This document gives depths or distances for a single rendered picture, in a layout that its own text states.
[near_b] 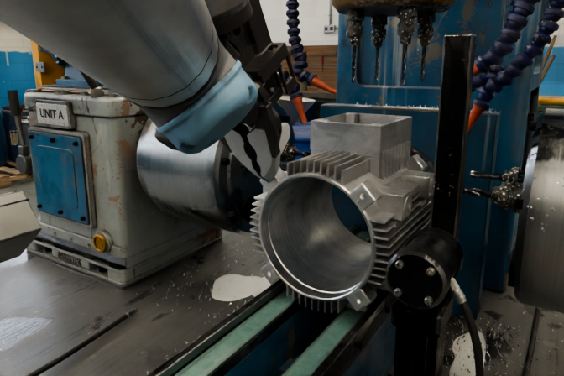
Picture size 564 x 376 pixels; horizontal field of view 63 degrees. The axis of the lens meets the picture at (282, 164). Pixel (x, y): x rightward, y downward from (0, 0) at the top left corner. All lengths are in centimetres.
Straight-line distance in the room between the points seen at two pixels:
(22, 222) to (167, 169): 31
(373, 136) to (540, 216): 20
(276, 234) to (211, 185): 16
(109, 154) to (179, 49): 67
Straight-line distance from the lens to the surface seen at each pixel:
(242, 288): 90
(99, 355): 78
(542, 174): 56
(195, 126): 31
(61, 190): 100
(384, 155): 59
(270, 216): 60
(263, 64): 48
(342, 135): 60
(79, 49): 19
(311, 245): 67
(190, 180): 76
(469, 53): 53
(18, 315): 94
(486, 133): 77
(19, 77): 671
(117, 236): 92
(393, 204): 54
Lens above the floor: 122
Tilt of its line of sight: 13 degrees down
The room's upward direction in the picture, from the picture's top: straight up
